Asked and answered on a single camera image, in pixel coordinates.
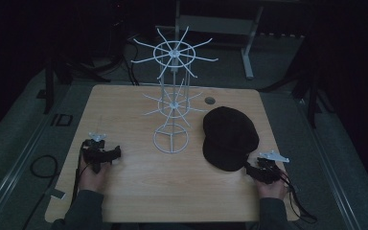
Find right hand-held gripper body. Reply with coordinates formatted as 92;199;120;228
256;149;290;185

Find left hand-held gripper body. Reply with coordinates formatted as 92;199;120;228
81;131;109;174

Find black cap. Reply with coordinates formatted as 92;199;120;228
202;105;261;173

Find white wire hat rack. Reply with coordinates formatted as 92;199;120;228
130;25;219;155

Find person's right hand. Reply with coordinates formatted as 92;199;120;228
256;170;290;201

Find person's left hand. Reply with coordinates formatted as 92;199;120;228
77;154;111;195

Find grey tape piece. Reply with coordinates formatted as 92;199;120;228
49;188;67;200

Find black metal stand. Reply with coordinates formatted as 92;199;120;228
259;57;324;129
36;47;112;115

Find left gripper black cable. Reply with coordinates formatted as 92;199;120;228
70;142;86;206

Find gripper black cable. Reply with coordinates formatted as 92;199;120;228
70;142;86;206
279;172;318;224

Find black rectangular floor frame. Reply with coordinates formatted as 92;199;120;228
50;112;75;127

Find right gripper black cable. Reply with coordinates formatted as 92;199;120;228
279;172;318;224

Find black cable loop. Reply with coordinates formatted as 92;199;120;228
29;154;59;179

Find white metal desk frame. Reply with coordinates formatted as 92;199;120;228
155;0;305;81

